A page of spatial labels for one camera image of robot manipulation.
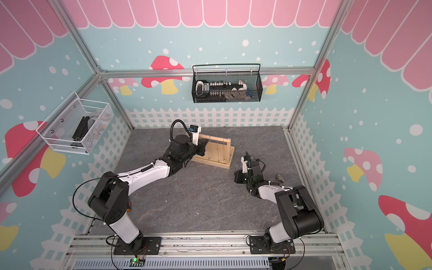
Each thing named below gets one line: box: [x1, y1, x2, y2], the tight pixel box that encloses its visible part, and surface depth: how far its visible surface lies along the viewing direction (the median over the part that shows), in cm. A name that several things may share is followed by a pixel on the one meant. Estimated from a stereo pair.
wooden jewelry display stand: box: [190, 133, 236, 170], surface depth 99 cm
